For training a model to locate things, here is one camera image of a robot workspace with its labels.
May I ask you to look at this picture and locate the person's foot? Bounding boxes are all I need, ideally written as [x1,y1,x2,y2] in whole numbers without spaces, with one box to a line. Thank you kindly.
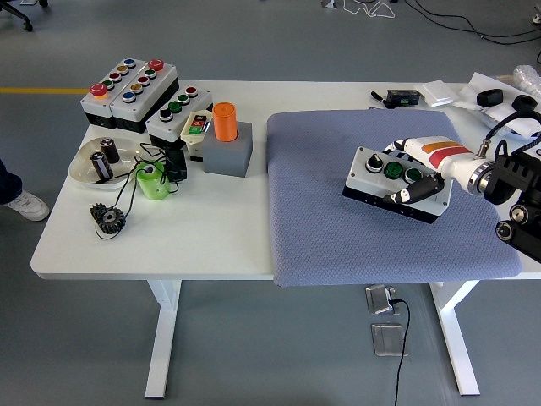
[3,189,51,222]

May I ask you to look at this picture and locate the five-button box red mushroom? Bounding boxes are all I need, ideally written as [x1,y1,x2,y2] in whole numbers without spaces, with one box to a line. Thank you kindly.
[108,58,179,133]
[79,57,149,128]

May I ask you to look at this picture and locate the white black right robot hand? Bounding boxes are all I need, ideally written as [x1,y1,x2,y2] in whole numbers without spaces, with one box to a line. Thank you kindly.
[381,135,481,206]

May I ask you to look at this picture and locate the four-button control box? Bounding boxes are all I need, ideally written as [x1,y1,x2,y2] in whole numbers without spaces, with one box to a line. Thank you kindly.
[342,145,453,225]
[145,84,215,150]

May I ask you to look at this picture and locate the thin black cord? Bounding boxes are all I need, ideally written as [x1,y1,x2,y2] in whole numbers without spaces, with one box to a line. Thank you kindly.
[93,141,189,241]

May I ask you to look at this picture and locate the black rubber ring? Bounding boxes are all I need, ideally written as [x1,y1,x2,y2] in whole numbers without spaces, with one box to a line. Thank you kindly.
[511,95,538,115]
[476,87,506,107]

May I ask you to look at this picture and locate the black floor cables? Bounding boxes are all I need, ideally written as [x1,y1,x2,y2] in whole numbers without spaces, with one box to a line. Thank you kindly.
[405,0,541,46]

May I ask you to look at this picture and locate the white floor cable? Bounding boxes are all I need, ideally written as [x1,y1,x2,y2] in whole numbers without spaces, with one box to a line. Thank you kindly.
[342,0,398,20]

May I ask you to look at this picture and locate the clear bubble wrap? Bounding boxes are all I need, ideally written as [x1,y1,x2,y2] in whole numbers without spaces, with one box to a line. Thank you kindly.
[513,63,541,92]

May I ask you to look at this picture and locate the grey-blue textured mat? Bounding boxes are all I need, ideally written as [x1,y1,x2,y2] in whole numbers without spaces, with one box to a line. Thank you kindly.
[265,108,523,288]

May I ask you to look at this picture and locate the orange cylinder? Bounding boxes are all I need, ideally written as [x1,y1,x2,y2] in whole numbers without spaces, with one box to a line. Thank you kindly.
[211,102,240,143]

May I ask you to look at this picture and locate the closed metal floor plate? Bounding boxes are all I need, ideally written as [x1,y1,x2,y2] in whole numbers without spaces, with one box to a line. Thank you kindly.
[370,323,409,359]

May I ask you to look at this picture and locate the black floor power cable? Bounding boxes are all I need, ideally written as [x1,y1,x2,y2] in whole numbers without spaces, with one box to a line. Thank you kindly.
[388,299,412,406]

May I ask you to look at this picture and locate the large black gear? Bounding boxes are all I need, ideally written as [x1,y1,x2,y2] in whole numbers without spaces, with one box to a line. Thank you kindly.
[96,207,128,234]

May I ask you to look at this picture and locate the brown capacitor cylinder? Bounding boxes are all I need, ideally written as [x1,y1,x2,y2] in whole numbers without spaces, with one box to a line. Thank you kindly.
[90,151,115,181]
[99,137,123,165]

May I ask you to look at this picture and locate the black power adapter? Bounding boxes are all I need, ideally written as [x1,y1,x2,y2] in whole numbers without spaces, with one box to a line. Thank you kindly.
[164,147,189,184]

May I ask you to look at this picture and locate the grey block holder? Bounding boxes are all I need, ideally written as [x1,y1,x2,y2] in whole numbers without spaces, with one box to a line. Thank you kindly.
[201,121,254,178]

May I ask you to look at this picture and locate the black office chair base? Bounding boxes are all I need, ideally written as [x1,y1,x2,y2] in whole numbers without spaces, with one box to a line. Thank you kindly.
[0,0,50,33]

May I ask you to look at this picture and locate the cream red-green switch box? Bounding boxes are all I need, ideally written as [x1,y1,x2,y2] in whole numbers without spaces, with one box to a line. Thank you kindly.
[180,110,214,162]

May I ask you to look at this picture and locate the white paper sheet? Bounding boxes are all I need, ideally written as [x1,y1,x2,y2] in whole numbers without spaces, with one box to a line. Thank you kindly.
[458,71,541,140]

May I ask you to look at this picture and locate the white round dish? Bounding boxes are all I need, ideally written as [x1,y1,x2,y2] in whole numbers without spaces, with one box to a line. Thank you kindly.
[68,135,147,191]

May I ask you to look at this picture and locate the green plastic spool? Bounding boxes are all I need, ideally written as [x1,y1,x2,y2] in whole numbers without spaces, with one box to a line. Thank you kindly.
[134,162,172,201]

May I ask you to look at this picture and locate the open metal floor socket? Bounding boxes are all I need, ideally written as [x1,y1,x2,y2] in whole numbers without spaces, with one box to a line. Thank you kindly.
[363,285,401,316]

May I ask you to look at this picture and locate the person's leg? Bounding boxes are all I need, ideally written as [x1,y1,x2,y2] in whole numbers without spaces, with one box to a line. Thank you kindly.
[0,158,25,205]

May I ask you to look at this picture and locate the white table leg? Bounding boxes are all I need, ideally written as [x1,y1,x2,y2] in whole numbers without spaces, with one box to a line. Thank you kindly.
[145,279,183,400]
[429,281,483,398]

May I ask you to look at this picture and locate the black device green connector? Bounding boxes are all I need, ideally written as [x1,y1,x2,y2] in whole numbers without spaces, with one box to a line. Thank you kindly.
[386,88,424,107]

